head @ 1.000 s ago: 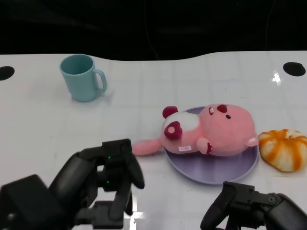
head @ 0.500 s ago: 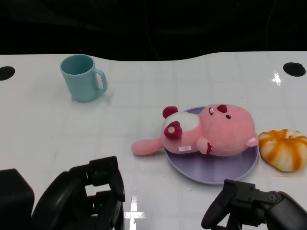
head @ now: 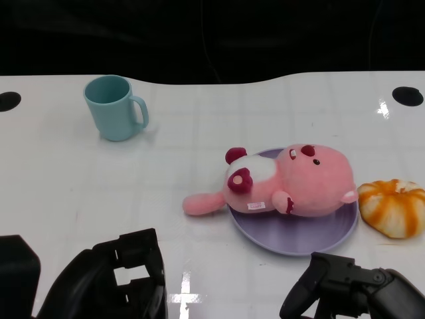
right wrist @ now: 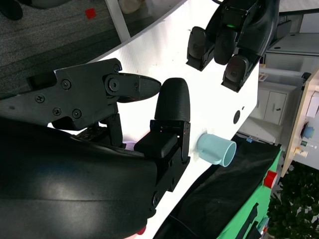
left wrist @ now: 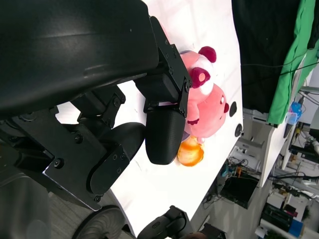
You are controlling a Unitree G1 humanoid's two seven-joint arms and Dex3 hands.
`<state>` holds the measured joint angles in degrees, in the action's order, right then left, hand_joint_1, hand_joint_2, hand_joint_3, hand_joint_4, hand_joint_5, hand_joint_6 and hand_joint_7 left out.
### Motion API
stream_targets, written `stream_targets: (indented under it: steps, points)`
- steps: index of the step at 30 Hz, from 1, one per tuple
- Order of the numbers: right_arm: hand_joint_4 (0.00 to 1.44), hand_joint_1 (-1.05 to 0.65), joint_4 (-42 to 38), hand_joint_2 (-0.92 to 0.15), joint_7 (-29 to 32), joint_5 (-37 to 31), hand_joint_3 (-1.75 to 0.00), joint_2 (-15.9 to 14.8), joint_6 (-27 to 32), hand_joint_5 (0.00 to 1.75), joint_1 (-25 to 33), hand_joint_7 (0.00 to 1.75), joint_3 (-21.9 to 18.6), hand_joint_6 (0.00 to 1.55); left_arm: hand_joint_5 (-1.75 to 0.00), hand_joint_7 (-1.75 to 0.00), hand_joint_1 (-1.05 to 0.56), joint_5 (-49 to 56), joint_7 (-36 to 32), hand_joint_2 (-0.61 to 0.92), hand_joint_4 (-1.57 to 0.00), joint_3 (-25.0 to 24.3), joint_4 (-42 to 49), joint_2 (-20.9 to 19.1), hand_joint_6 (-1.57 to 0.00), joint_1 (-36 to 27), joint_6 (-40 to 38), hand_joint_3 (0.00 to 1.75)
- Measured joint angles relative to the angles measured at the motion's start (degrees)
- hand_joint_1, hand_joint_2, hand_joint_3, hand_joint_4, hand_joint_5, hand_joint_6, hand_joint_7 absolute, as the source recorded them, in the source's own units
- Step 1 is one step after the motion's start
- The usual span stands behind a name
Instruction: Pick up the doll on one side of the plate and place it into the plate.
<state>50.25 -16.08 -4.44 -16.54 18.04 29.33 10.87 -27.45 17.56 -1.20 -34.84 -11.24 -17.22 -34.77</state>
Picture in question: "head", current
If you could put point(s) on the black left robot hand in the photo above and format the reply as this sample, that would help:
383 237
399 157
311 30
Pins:
86 285

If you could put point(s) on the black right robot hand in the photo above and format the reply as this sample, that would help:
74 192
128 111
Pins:
391 292

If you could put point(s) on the pink plush beaver doll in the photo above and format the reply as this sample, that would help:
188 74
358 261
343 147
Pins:
308 186

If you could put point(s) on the purple plastic plate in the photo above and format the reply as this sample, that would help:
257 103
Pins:
292 236

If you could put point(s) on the orange white striped bun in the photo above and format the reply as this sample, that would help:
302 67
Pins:
391 209

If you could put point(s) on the teal plastic mug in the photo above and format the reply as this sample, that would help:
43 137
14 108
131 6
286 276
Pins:
111 116

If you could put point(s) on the black round table grommet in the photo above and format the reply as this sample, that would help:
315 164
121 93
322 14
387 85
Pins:
407 96
8 101

